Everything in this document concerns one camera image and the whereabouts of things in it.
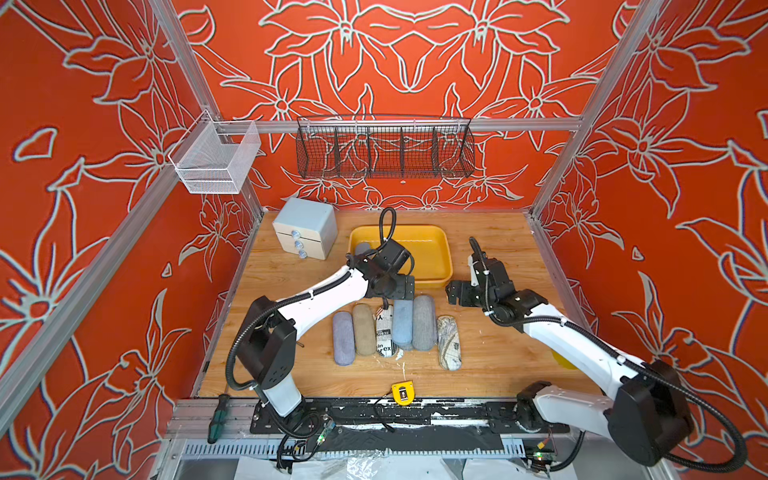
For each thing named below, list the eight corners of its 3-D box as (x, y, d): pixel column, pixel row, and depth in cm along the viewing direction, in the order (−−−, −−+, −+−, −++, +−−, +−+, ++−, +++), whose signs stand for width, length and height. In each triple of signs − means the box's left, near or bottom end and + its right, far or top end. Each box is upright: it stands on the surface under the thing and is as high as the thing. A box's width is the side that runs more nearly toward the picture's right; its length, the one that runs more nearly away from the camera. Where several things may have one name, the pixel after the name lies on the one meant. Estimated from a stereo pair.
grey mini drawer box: (280, 256, 108) (267, 228, 96) (295, 226, 117) (285, 197, 106) (329, 263, 105) (322, 235, 94) (340, 232, 115) (335, 203, 103)
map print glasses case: (438, 369, 82) (440, 365, 80) (436, 318, 92) (438, 313, 89) (460, 371, 82) (462, 367, 79) (455, 320, 92) (457, 315, 89)
